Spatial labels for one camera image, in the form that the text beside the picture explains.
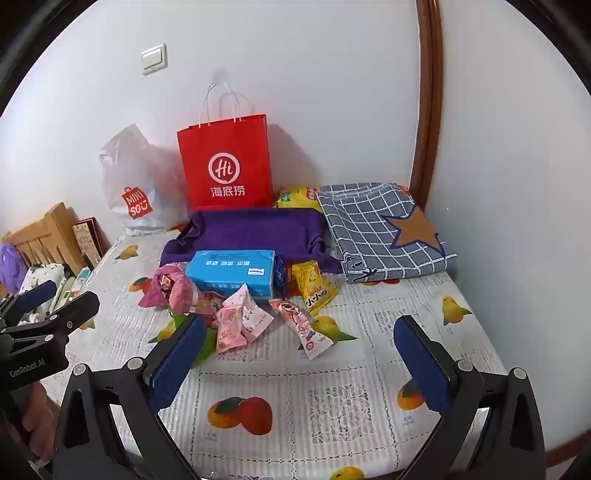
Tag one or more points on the fruit print tablecloth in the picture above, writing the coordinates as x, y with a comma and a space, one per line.
323, 415

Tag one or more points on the dark blue snack packet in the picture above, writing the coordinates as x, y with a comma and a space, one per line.
280, 277

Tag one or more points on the white light switch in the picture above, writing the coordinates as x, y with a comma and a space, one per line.
153, 59

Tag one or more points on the brown wooden door frame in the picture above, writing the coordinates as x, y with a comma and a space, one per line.
427, 92

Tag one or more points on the wooden headboard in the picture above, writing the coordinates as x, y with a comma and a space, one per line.
51, 230

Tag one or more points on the white strawberry snack packet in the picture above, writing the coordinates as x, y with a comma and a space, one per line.
244, 309

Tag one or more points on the small white red candy packet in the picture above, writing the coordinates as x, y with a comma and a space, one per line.
304, 330

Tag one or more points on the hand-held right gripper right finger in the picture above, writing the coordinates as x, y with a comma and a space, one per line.
422, 364

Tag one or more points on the white plastic shopping bag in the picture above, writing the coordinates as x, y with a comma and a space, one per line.
138, 175

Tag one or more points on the purple cloth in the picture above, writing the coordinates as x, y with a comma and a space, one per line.
9, 267

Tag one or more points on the brown patterned book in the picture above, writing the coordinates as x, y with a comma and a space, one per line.
90, 240

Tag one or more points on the purple towel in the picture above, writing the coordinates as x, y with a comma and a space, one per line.
258, 228

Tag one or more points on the white patterned cloth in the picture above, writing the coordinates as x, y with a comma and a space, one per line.
41, 273

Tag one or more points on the green snack packet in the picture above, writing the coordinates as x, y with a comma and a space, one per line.
208, 346

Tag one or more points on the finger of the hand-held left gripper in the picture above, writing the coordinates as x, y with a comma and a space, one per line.
74, 309
39, 291

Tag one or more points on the yellow snack packet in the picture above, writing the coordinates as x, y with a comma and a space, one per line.
314, 288

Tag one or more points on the grey checked star cloth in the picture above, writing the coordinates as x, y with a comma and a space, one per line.
369, 230

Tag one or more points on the red paper bag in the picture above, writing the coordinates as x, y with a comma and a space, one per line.
221, 152

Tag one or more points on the person's left hand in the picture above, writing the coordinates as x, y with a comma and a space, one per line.
41, 415

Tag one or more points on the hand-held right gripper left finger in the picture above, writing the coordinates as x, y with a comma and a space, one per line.
178, 357

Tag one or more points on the light pink snack packet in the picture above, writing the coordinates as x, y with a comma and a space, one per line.
228, 336

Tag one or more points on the blue tissue pack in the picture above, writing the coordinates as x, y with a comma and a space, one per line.
226, 272

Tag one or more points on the yellow chips bag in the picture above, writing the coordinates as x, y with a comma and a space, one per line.
295, 198

